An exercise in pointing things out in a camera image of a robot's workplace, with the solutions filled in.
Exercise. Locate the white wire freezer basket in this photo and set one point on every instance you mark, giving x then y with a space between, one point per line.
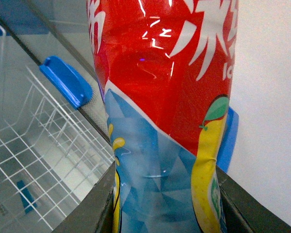
50 155

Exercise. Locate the glass sliding lid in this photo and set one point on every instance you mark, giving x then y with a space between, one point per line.
229 140
38 42

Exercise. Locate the red blue drink bottle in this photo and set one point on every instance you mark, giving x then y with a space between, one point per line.
165 69

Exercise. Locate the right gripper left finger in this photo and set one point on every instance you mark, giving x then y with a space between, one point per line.
95 213

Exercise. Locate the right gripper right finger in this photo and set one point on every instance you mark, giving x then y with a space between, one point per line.
243 213

